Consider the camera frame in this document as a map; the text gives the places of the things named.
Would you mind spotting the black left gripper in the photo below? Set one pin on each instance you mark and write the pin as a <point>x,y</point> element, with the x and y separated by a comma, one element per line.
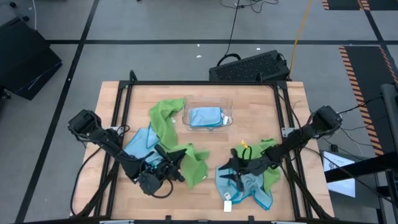
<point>168,169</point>

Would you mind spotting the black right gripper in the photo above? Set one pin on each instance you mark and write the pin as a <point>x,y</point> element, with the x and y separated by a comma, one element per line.
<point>255,165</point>

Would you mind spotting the green microfiber towel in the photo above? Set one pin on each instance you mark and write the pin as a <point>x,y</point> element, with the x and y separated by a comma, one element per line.
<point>273,180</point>
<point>194,168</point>
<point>161,121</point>

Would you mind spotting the blue teal-edged microfiber towel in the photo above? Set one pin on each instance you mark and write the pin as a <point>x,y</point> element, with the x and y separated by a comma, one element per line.
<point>140,146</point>
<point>252,193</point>
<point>205,116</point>

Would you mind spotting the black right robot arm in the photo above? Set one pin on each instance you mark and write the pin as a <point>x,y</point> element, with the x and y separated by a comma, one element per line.
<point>298,137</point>

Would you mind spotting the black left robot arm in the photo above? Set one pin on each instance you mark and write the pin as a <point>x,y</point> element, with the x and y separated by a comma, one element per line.
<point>109,146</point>

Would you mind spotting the clear plastic bin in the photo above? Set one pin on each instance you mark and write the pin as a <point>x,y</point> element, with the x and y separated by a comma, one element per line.
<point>186,124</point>

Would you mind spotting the white towel hang tag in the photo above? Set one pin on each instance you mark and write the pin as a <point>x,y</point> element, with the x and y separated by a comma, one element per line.
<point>228,206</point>

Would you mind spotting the black perforated computer case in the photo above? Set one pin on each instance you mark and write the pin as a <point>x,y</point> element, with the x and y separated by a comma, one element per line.
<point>248,67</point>

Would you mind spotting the white printed sheet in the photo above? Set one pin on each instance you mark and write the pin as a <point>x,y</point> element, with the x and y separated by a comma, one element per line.
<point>342,188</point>

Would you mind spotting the black metal stand beam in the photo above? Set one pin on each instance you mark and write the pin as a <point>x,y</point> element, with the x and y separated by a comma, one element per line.
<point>373,165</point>

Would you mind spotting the black orange-striped floor mat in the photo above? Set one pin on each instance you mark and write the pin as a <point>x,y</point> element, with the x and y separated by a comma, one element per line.
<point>342,3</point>
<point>367,77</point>

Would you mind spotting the large black equipment case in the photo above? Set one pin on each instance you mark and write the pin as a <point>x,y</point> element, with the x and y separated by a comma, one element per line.
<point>25,59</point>

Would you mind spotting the grey metal post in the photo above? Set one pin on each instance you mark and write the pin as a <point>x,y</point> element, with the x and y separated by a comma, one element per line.
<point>390,109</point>

